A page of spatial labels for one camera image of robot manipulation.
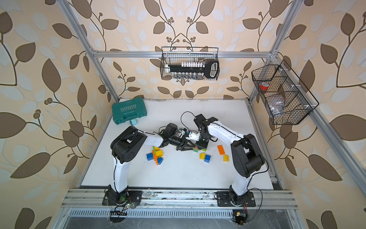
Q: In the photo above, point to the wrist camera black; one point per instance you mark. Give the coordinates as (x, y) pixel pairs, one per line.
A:
(198, 119)
(170, 130)

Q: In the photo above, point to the back wall wire basket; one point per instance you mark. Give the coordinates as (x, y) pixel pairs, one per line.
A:
(181, 54)

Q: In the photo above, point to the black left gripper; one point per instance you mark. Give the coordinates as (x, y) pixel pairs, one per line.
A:
(182, 147)

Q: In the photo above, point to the orange lego brick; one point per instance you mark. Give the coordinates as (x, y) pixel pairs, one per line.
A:
(155, 157)

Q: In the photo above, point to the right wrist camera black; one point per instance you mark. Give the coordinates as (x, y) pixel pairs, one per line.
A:
(198, 119)

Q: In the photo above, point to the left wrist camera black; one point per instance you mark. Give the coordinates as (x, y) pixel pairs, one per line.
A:
(170, 130)

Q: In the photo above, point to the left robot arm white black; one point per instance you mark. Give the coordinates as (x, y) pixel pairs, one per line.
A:
(127, 145)

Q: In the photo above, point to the green plastic tool case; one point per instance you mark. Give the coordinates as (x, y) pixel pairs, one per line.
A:
(128, 110)

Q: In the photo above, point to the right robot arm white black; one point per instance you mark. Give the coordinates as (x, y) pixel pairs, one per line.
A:
(246, 154)

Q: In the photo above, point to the orange lego plate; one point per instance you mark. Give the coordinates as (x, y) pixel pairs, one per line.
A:
(221, 150)

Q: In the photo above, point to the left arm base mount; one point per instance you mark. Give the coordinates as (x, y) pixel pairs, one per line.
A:
(125, 198)

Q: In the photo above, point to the small blue lego brick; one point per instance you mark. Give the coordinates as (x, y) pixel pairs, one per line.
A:
(150, 156)

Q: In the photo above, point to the red object in basket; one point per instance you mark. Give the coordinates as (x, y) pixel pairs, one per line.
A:
(264, 86)

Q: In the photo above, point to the clear plastic bag in basket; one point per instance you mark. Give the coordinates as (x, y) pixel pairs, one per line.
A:
(276, 104)

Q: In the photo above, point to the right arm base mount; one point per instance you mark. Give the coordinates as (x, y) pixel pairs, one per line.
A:
(230, 199)

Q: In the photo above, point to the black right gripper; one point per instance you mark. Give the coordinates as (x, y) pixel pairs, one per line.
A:
(201, 145)

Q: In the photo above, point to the side wall wire basket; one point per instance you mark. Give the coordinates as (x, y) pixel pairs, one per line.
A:
(299, 101)

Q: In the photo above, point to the black white tool in basket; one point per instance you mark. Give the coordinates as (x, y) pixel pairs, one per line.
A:
(206, 68)

